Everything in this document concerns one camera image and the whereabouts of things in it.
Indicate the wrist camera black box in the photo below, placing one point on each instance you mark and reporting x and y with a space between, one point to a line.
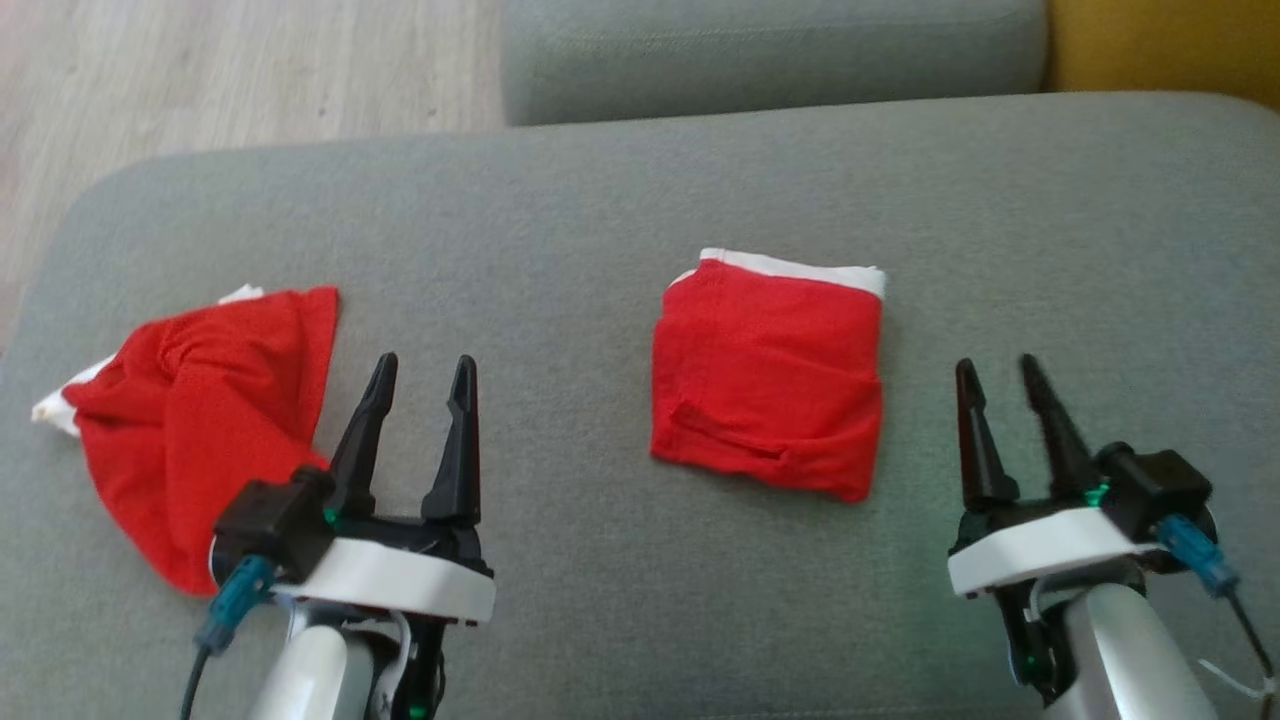
270 520
1160 490

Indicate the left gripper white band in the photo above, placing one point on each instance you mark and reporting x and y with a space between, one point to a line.
400 580

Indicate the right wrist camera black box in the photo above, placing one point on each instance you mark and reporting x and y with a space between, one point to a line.
1160 490

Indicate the right robot arm silver white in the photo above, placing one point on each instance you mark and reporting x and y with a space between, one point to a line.
1120 660

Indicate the red shorts with white trim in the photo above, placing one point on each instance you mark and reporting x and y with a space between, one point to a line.
770 380

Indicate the grey sofa seat cushion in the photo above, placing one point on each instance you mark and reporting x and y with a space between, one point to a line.
640 620

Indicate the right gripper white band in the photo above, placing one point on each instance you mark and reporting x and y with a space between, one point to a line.
1040 550

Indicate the red Bulls basketball jersey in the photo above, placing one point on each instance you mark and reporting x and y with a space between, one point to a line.
200 420

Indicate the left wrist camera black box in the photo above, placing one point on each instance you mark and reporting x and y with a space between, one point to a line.
270 520

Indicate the white zip tie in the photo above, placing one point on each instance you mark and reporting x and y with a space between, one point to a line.
1235 682

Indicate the yellow cushion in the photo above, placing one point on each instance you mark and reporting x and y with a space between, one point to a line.
1170 40

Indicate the grey sofa back cushion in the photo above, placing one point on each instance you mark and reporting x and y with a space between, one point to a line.
780 55

